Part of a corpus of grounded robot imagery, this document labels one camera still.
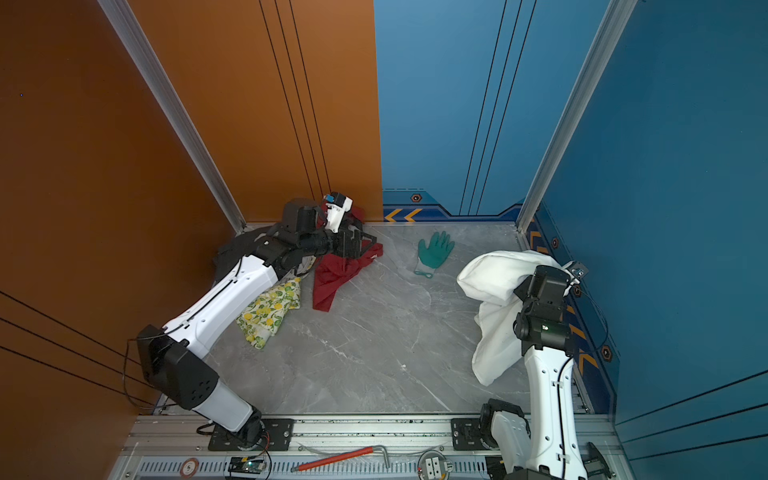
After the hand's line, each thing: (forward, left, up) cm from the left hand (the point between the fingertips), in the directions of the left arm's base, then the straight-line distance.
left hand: (366, 233), depth 76 cm
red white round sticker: (-47, +40, -31) cm, 69 cm away
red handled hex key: (-44, +5, -31) cm, 54 cm away
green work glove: (+18, -22, -31) cm, 42 cm away
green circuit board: (-46, +27, -33) cm, 63 cm away
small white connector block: (-47, -16, -23) cm, 55 cm away
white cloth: (-14, -29, +1) cm, 32 cm away
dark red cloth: (+6, +13, -24) cm, 28 cm away
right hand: (-9, -43, -5) cm, 44 cm away
